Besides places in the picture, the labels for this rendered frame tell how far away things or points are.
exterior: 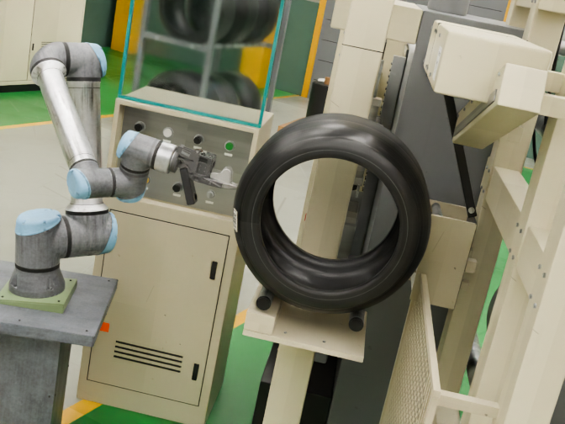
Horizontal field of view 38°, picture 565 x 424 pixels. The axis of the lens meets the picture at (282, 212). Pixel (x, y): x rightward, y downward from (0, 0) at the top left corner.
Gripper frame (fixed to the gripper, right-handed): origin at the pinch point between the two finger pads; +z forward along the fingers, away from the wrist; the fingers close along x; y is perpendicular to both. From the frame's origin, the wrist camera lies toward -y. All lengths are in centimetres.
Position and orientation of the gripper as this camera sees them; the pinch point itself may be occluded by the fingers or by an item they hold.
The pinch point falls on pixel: (234, 188)
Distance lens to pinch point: 246.8
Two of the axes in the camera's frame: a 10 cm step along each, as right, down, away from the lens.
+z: 9.5, 3.2, -0.4
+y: 3.0, -9.1, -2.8
